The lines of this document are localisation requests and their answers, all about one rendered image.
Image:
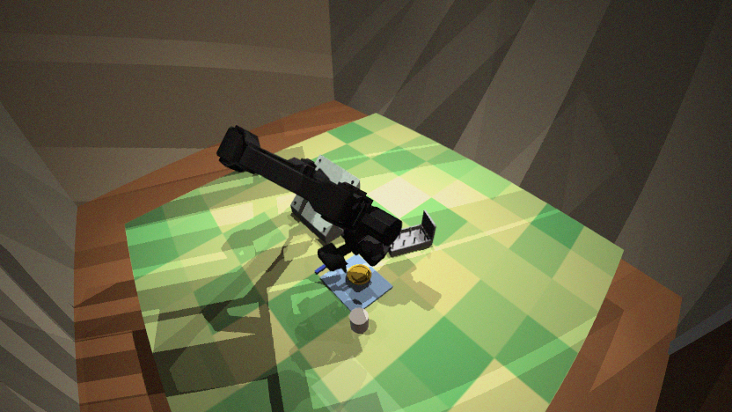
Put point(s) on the grey cylinder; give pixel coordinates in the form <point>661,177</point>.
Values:
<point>359,320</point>

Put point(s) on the grey dish rack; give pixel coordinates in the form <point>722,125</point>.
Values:
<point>416,236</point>

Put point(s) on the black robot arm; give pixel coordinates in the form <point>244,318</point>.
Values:
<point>240,151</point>

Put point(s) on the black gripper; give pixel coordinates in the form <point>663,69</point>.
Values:
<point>332,257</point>

